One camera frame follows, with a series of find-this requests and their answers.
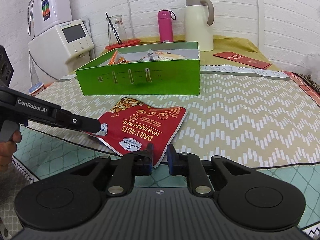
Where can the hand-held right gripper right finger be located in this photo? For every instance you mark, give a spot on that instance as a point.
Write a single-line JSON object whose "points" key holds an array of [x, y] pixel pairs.
{"points": [[171, 161]]}

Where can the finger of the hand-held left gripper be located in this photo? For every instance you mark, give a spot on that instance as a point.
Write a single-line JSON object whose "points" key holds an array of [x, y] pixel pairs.
{"points": [[82, 125]]}

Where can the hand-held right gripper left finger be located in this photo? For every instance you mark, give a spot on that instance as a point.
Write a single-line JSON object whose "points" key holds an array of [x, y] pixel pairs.
{"points": [[150, 160]]}

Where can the red nuts bag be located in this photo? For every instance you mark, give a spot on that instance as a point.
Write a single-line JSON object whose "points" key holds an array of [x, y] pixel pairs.
{"points": [[145, 130]]}

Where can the green cardboard box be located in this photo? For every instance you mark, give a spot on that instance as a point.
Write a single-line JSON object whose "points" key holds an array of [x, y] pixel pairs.
{"points": [[162, 82]]}

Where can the silver snack packet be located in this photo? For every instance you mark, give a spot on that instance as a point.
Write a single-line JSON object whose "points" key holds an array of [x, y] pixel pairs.
{"points": [[149, 55]]}

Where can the person's left hand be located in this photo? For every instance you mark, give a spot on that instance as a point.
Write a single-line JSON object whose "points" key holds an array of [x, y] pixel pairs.
{"points": [[7, 152]]}

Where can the bowl with blue lid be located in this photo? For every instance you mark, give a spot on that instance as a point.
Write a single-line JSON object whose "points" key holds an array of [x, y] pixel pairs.
{"points": [[37, 88]]}

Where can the white appliance with screen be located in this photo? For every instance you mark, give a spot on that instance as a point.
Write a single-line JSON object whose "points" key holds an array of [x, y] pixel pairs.
{"points": [[50, 52]]}

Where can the orange snack packet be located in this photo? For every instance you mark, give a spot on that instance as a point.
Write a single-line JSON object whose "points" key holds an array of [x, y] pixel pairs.
{"points": [[117, 58]]}

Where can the patterned tablecloth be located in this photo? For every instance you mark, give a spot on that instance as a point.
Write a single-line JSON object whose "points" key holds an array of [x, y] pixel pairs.
{"points": [[237, 120]]}

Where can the red plastic basket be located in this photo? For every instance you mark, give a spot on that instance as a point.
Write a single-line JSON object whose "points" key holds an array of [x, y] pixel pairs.
{"points": [[131, 42]]}

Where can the black stick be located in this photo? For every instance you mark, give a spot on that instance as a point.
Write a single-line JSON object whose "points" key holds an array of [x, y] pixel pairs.
{"points": [[114, 28]]}

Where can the glass carafe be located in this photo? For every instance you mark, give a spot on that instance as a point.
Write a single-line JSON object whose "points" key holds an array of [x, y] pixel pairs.
{"points": [[121, 31]]}

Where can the white water purifier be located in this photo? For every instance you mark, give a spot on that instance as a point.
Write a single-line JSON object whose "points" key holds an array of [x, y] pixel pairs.
{"points": [[57, 7]]}

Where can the yellow white snack packet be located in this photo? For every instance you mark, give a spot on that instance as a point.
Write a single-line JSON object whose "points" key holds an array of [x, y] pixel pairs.
{"points": [[170, 55]]}

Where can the red envelope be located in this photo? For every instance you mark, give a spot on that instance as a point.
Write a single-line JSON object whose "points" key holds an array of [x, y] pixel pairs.
{"points": [[240, 58]]}

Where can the pink thermos bottle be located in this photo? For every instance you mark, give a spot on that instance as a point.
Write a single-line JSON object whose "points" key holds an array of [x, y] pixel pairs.
{"points": [[165, 27]]}

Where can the yellow cloth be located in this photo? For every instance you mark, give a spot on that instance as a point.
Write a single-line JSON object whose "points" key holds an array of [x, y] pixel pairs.
{"points": [[225, 43]]}

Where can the cream thermal jug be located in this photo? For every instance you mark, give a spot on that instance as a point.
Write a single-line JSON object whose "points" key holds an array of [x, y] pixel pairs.
{"points": [[197, 27]]}

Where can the dark patterned mat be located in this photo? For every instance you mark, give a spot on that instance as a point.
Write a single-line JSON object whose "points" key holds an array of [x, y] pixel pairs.
{"points": [[305, 82]]}

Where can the white plastic bag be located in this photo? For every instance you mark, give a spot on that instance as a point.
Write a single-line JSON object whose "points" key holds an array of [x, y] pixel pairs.
{"points": [[311, 65]]}

